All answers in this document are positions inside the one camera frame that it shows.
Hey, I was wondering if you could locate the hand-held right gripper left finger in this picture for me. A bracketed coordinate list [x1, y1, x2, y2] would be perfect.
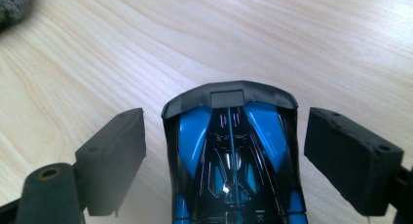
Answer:
[75, 107, 147, 217]

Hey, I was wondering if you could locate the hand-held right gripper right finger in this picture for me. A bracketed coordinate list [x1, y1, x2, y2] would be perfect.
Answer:
[304, 106, 404, 217]

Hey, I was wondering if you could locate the blue and black toy car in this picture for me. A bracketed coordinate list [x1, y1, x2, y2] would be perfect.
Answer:
[161, 80, 310, 224]

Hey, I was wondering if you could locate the grey knitted cloth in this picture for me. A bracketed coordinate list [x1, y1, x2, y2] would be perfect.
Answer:
[0, 0, 33, 27]

